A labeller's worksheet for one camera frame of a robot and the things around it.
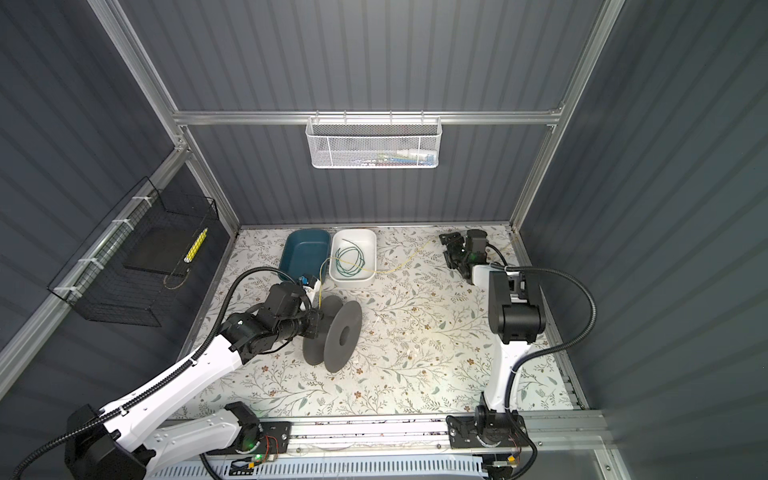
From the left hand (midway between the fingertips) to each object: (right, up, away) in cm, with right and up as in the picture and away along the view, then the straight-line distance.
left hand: (322, 314), depth 79 cm
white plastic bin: (+9, +21, +36) cm, 43 cm away
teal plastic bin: (-15, +17, +34) cm, 40 cm away
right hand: (+37, +21, +24) cm, 48 cm away
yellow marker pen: (-33, +15, -4) cm, 36 cm away
